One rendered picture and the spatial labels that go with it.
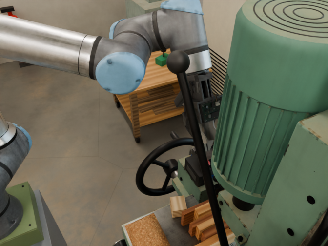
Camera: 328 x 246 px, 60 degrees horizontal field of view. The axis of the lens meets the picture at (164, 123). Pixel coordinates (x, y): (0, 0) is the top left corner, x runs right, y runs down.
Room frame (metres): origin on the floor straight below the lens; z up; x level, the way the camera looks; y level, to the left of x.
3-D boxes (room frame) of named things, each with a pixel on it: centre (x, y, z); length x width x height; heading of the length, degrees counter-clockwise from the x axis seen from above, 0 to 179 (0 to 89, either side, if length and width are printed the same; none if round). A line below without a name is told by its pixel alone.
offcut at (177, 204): (0.44, -0.04, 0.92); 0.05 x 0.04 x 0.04; 8
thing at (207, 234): (0.39, -0.21, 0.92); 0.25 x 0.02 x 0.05; 117
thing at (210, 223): (0.39, -0.16, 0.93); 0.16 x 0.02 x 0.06; 117
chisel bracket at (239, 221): (0.34, -0.19, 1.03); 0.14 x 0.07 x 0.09; 27
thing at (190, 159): (0.55, -0.13, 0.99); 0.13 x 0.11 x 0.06; 117
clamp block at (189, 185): (0.55, -0.14, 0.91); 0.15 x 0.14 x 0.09; 117
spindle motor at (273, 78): (0.36, -0.18, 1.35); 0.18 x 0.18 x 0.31
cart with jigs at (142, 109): (1.91, 0.06, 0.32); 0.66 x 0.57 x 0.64; 115
